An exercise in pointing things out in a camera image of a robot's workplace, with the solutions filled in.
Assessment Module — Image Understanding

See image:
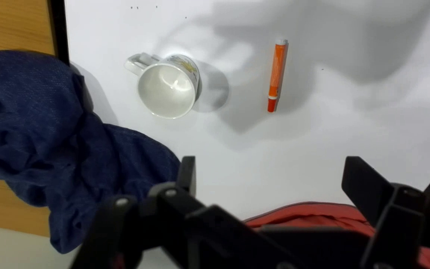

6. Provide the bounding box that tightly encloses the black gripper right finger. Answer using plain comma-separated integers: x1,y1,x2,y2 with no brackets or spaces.
341,155,430,269

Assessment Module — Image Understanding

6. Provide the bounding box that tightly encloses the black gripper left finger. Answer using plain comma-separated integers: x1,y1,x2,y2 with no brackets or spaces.
70,155,296,269

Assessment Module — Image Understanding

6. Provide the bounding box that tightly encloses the orange marker with white cap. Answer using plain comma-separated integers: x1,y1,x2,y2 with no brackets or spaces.
266,37,290,113

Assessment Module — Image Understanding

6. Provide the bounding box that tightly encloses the white ceramic mug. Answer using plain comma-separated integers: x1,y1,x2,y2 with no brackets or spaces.
124,51,203,119

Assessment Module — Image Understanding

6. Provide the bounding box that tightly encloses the red cloth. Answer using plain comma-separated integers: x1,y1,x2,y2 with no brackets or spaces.
244,200,430,269

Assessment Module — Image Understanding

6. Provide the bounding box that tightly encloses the dark blue cloth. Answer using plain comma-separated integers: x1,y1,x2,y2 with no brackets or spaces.
0,49,182,255

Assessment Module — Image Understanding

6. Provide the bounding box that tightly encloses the light wooden table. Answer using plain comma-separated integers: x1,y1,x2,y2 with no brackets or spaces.
0,0,57,237

